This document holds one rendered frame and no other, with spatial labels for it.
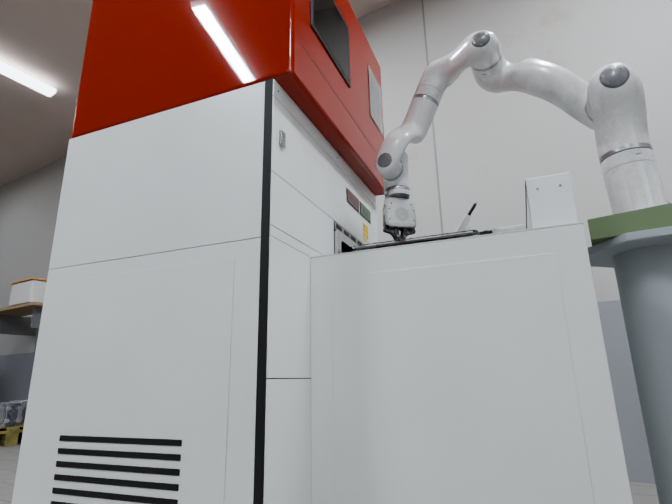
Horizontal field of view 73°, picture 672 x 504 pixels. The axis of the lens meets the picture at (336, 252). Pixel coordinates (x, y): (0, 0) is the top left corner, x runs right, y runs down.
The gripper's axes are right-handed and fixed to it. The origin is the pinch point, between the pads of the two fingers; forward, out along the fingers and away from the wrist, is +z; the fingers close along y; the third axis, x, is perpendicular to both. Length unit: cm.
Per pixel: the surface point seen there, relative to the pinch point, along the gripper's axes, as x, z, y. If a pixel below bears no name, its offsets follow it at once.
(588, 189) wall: 70, -64, 153
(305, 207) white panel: -18.8, -2.5, -34.3
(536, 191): -45.5, -0.5, 14.6
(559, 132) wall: 78, -105, 146
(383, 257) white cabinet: -28.5, 12.5, -17.2
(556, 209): -48, 5, 17
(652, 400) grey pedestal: -43, 46, 39
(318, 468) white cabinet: -18, 60, -31
